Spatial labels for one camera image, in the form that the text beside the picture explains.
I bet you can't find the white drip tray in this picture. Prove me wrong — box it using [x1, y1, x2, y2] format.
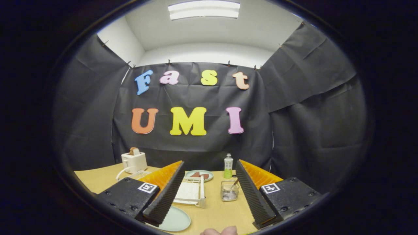
[175, 181, 200, 201]

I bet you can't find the ceiling light panel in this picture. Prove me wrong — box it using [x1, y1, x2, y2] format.
[168, 0, 241, 21]

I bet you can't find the pale green dish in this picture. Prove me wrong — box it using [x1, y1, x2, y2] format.
[185, 170, 214, 182]

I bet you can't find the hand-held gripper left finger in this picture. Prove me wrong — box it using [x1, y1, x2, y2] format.
[97, 160, 185, 227]

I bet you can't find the white wire dish rack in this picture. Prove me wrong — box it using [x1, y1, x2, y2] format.
[116, 166, 207, 209]

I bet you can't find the pale green plate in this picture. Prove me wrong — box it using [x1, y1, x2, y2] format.
[145, 206, 191, 232]

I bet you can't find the clear wire basket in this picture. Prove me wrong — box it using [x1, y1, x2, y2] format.
[221, 180, 240, 202]

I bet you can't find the white toaster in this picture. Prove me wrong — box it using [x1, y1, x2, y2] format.
[121, 152, 148, 174]

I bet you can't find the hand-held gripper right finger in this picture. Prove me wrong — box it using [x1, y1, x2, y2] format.
[235, 159, 324, 230]

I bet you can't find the green drink bottle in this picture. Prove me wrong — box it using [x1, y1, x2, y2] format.
[224, 153, 233, 179]

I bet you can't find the black backdrop cloth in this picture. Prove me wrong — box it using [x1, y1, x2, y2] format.
[54, 21, 368, 196]

